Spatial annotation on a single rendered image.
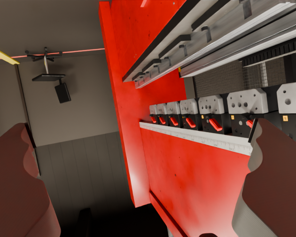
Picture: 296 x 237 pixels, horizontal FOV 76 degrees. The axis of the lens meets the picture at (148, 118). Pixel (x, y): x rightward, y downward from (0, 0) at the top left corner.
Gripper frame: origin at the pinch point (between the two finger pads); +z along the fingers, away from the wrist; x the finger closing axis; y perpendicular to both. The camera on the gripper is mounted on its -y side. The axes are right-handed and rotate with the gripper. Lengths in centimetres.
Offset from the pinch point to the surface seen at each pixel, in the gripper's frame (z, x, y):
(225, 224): 40, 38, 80
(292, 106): 31, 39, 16
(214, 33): 69, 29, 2
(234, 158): 44, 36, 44
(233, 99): 51, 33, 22
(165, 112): 107, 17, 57
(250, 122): 38, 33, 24
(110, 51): 206, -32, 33
